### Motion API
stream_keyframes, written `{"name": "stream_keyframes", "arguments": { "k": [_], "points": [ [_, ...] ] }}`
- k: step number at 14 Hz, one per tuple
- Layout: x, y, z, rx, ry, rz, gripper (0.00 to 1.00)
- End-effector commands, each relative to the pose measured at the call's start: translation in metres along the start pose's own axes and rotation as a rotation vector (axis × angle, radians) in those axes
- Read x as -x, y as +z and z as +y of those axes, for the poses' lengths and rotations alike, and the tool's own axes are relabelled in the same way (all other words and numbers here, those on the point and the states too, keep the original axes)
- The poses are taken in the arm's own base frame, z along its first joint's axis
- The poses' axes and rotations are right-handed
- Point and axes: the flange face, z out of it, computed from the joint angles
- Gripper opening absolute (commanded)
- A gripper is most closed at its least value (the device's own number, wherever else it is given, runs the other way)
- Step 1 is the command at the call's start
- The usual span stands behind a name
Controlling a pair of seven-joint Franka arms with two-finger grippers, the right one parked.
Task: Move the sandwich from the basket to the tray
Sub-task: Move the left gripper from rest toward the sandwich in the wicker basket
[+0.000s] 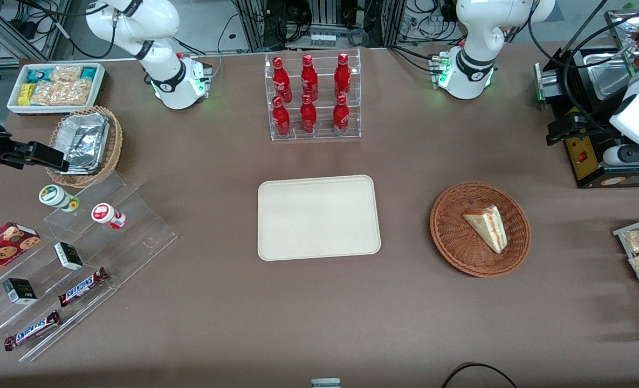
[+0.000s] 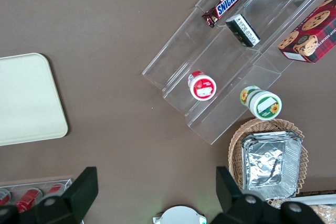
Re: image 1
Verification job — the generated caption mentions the small black box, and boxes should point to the small black box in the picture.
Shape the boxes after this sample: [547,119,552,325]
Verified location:
[2,278,38,306]
[54,242,85,271]

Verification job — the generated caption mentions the grey wire tray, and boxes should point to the grey wire tray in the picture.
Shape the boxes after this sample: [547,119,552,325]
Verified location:
[613,214,639,329]

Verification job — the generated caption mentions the red cookie box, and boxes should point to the red cookie box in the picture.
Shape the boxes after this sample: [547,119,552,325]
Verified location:
[0,222,42,287]

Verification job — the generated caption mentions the red cap yogurt bottle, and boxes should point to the red cap yogurt bottle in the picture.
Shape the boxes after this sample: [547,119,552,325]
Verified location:
[91,203,127,230]

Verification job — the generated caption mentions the brown round wicker basket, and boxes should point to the brown round wicker basket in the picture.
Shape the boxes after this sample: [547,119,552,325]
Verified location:
[430,182,531,278]

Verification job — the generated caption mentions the clear acrylic bottle rack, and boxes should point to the clear acrylic bottle rack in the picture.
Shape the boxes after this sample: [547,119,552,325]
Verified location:
[264,48,362,142]

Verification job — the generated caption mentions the red cola bottle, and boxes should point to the red cola bottle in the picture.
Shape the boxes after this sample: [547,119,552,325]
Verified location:
[334,52,352,99]
[300,94,318,134]
[272,57,293,103]
[272,96,291,137]
[300,54,319,102]
[333,94,350,135]

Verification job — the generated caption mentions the black floor cable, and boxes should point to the black floor cable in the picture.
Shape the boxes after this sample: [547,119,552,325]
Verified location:
[441,362,519,388]

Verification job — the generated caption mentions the silver foil container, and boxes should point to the silver foil container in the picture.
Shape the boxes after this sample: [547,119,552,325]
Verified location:
[54,112,111,175]

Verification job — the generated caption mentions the triangular sandwich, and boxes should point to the triangular sandwich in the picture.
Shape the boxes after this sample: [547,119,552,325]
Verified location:
[463,204,509,254]

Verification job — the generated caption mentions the black food warmer machine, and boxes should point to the black food warmer machine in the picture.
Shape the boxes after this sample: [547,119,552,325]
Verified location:
[534,8,639,189]

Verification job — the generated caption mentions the green cap yogurt bottle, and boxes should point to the green cap yogurt bottle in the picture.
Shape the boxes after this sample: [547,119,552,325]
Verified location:
[39,184,80,213]

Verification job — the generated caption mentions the tan wicker basket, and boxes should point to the tan wicker basket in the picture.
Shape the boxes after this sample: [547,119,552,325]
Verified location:
[46,106,123,188]

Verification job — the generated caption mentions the white power strip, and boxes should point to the white power strip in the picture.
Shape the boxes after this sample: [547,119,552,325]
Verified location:
[308,32,339,48]

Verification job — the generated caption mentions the Snickers chocolate bar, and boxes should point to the Snickers chocolate bar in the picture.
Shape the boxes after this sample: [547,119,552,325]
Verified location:
[4,310,61,351]
[58,267,109,308]

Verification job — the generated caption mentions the clear rice cracker pack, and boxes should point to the clear rice cracker pack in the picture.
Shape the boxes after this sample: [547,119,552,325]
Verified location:
[31,81,64,106]
[60,78,93,106]
[50,66,83,83]

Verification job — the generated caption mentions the clear acrylic stepped stand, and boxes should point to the clear acrylic stepped stand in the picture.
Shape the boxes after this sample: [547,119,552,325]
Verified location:
[0,171,178,363]

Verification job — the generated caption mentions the beige rectangular tray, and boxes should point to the beige rectangular tray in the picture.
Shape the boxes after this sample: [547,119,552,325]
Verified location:
[258,175,381,261]

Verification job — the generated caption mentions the white plastic snack bin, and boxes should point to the white plastic snack bin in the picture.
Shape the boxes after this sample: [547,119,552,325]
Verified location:
[6,63,106,115]

